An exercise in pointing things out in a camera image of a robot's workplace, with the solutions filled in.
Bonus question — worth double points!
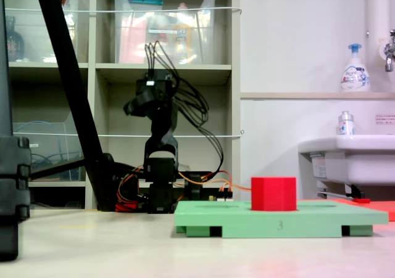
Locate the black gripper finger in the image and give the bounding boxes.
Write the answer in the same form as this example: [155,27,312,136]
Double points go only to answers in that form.
[122,94,156,117]

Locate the red octagonal pillar block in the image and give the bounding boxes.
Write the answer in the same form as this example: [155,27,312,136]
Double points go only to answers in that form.
[251,176,297,212]

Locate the flat orange-red block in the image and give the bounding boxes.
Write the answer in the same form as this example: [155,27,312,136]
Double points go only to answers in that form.
[297,197,395,222]

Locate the beige shelf unit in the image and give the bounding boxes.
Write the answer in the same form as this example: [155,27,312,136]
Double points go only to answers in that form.
[0,0,241,210]

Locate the large clear plastic bin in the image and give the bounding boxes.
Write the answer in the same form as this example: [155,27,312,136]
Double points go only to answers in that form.
[113,0,217,65]

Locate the black table clamp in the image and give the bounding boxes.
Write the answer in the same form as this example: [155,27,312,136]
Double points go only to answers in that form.
[184,170,214,202]

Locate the clear bin with bottles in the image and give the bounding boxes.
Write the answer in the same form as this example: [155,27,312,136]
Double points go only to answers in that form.
[4,0,80,63]

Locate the dark round bottle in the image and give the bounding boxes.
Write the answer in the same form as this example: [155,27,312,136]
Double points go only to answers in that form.
[5,15,25,62]

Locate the notched black stack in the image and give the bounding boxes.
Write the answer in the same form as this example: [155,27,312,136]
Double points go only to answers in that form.
[0,136,31,262]

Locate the green shape sorter board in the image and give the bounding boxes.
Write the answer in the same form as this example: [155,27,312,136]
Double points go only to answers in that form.
[173,200,389,239]

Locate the small clear sanitizer bottle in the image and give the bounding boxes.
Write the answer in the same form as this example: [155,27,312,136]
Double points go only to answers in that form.
[338,110,355,136]

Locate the white foam soap pump bottle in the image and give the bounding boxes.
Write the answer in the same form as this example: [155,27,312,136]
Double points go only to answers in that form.
[340,43,372,93]

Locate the white sink basin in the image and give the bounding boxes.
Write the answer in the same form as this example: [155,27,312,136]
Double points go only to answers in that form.
[297,134,395,198]

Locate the chrome faucet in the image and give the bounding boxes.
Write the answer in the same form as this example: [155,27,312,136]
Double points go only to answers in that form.
[382,29,395,73]

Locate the white cord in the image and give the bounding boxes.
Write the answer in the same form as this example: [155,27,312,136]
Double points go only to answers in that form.
[4,6,242,15]
[12,129,245,139]

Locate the clear bin with blue cables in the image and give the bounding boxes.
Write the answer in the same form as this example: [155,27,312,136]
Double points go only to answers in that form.
[12,111,86,182]

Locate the red orange wire bundle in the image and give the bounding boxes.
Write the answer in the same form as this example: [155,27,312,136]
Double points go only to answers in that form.
[115,166,149,213]

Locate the orange cable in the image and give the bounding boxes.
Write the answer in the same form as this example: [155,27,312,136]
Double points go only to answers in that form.
[178,170,252,198]

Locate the dark grey post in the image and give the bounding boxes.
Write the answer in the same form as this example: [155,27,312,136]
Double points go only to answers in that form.
[0,0,14,137]

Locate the red-print wall sign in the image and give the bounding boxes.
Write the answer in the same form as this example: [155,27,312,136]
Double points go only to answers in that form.
[375,113,395,125]

